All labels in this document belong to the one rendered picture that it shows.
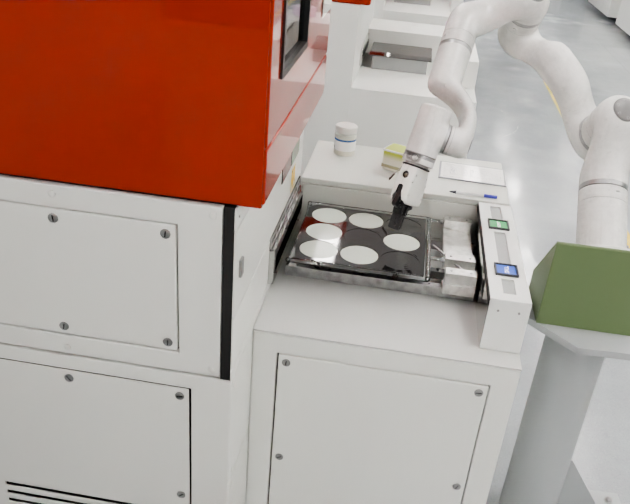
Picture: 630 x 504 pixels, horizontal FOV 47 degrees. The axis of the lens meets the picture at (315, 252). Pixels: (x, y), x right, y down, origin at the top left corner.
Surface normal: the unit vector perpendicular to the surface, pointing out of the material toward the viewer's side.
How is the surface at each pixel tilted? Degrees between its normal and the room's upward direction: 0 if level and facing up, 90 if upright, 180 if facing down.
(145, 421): 90
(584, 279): 90
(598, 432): 0
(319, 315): 0
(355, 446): 90
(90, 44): 90
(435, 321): 0
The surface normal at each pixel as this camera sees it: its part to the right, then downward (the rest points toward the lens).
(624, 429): 0.07, -0.88
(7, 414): -0.15, 0.46
